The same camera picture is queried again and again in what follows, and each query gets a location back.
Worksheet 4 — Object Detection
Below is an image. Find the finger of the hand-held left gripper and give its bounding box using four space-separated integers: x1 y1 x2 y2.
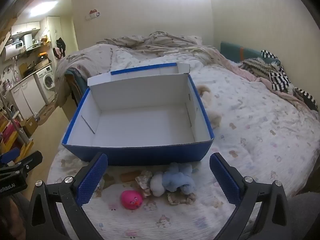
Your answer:
0 151 43 178
0 147 21 166

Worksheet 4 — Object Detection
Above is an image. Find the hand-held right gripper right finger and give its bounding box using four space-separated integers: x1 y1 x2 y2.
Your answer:
209 152 294 240

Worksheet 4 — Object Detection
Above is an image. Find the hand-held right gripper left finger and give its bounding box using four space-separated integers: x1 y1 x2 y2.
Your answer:
26 152 108 240

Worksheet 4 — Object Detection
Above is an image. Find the clear plastic packet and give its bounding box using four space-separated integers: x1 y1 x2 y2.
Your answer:
96 177 106 196

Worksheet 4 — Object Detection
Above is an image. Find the pink round squeaky toy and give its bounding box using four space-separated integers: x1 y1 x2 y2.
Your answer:
120 189 144 209

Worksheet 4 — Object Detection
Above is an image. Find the blue fluffy sock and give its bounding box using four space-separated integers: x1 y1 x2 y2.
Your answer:
150 162 198 197

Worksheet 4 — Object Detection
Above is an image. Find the beige frilly scrunchie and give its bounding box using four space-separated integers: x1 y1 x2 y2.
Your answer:
167 191 197 205
135 170 153 197

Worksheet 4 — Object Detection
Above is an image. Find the blue cardboard box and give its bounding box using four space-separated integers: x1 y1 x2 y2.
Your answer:
62 62 215 167

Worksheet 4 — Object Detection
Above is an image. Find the yellow wooden rack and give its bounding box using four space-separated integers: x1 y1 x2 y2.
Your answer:
0 110 34 156

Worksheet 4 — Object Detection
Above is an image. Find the person's left leg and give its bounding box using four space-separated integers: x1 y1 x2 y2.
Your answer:
0 192 34 240

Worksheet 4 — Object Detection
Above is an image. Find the person's leg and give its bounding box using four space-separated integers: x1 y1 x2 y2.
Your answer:
0 192 34 240
287 192 320 240

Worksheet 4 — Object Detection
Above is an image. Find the brown door mat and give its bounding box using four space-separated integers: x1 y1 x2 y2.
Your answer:
37 102 57 125

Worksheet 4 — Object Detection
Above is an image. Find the white floor cabinet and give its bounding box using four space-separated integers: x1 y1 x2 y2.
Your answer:
10 75 47 119

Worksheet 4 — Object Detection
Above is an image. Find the beige fluffy plush toy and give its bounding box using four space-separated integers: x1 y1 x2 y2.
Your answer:
196 85 223 129

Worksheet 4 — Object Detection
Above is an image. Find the white washing machine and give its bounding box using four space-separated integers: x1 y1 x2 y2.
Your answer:
34 65 56 105

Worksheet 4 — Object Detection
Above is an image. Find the person's right leg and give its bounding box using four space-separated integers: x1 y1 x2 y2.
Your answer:
287 192 320 240

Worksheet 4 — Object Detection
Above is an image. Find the teal padded panel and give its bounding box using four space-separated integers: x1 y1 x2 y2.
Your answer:
220 41 275 63
64 70 88 108

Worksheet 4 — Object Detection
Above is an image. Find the shallow cardboard box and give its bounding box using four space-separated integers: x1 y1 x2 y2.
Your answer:
35 56 50 69

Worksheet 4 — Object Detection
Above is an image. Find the white water heater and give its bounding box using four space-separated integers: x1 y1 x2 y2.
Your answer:
2 42 25 61

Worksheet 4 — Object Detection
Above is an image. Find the black white striped garment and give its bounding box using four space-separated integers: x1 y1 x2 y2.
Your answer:
261 50 318 110

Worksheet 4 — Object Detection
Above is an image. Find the crocheted knit blanket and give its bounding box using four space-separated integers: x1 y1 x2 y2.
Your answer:
240 57 276 76

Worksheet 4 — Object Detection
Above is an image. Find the dark hanging garment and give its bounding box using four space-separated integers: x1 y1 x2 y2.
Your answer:
55 37 67 57

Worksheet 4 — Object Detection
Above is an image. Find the beige printed quilt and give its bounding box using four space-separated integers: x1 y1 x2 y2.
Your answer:
55 31 220 100

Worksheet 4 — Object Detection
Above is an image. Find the white wall cabinet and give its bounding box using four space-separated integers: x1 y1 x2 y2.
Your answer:
11 21 40 36

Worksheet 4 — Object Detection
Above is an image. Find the red white wall fixture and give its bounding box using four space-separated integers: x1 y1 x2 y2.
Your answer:
85 9 100 20

